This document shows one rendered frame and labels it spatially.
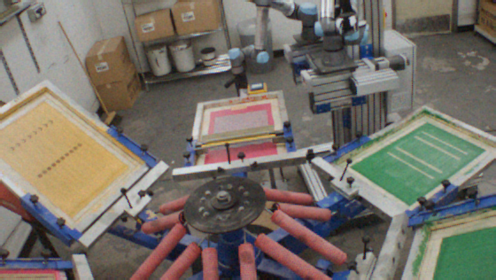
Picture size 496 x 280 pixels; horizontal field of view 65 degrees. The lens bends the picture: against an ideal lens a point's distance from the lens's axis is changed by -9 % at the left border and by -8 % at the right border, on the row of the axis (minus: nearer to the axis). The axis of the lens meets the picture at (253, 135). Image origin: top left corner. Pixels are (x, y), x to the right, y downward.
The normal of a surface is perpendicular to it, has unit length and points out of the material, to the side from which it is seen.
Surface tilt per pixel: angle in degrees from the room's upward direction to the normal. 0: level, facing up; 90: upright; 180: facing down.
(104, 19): 90
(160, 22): 90
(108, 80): 91
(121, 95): 90
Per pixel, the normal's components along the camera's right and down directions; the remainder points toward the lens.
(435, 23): 0.03, 0.53
